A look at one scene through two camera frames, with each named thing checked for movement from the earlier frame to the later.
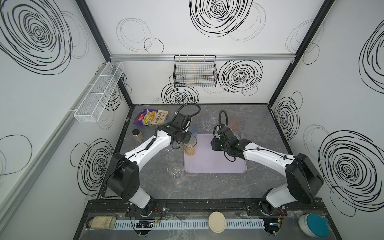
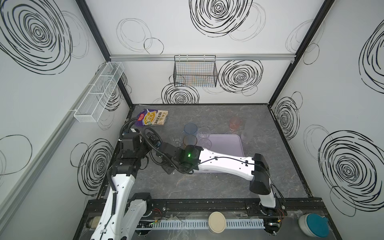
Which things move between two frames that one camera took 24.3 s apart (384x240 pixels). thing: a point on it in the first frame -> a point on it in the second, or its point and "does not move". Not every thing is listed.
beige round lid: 217,222 does not move
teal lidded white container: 314,225 does not move
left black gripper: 186,138 -> 153,139
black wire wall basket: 195,71 does not move
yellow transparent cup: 190,147 does not move
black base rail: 209,207 does not move
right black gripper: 215,144 -> 165,161
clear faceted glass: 206,126 -> 203,132
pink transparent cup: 235,123 does not move
